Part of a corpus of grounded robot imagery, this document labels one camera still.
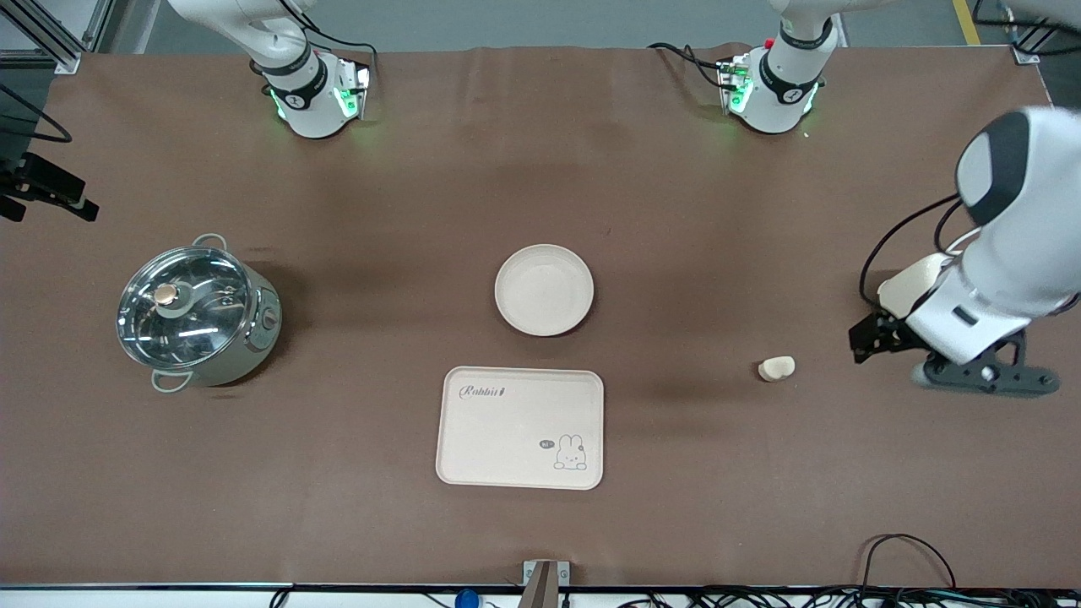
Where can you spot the grey arm base connector plate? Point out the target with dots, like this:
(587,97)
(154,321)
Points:
(733,84)
(356,84)

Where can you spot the aluminium frame profile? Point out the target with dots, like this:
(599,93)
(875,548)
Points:
(1039,51)
(51,42)

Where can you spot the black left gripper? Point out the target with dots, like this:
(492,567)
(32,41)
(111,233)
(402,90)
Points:
(887,330)

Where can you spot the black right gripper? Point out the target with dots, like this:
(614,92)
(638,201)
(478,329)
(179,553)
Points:
(38,179)

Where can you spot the small pale bun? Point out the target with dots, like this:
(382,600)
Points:
(777,369)

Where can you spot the cream rabbit print tray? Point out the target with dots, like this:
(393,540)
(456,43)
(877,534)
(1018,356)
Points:
(507,431)

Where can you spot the cream round plate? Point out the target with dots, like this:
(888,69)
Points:
(545,291)

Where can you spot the brown table mat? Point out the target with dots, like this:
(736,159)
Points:
(676,211)

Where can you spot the glass pot lid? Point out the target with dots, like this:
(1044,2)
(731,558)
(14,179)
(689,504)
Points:
(181,308)

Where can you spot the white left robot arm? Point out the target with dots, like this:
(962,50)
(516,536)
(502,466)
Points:
(1030,253)

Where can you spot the cream two-slot toaster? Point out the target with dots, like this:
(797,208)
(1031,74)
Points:
(912,287)

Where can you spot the steel pot with glass lid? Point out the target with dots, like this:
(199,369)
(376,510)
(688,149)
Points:
(245,346)

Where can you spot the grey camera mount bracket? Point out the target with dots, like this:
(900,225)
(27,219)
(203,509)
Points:
(545,578)

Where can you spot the blue round cap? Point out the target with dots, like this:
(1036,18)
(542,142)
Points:
(466,599)

